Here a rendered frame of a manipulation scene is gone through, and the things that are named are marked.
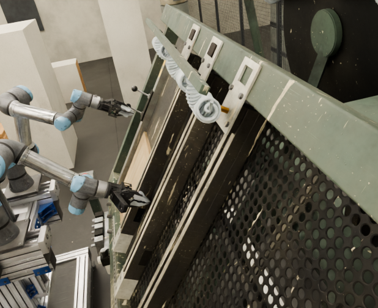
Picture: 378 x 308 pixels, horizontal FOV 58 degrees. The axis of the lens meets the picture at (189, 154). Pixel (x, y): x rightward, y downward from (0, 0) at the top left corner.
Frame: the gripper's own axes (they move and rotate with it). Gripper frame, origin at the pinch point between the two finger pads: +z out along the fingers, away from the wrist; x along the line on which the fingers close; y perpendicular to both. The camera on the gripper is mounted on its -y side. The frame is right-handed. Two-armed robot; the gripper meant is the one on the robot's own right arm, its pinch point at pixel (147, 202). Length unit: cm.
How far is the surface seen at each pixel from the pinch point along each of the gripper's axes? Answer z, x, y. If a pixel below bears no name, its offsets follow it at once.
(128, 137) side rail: -3, 9, 87
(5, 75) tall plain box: -117, 59, 272
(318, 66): 41, -86, -7
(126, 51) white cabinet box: 13, 15, 427
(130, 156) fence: -2, 10, 63
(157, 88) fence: -1, -37, 63
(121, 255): -0.1, 37.9, 3.5
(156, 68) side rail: -1, -43, 87
